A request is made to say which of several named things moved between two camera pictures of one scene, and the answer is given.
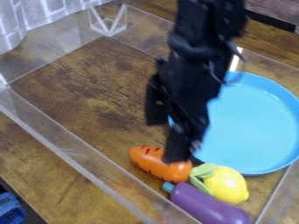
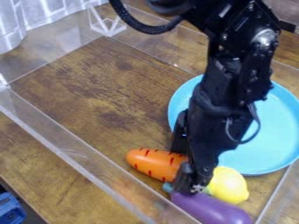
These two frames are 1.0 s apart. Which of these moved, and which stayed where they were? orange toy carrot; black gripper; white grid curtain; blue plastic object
Moved: black gripper
Stayed: white grid curtain; orange toy carrot; blue plastic object
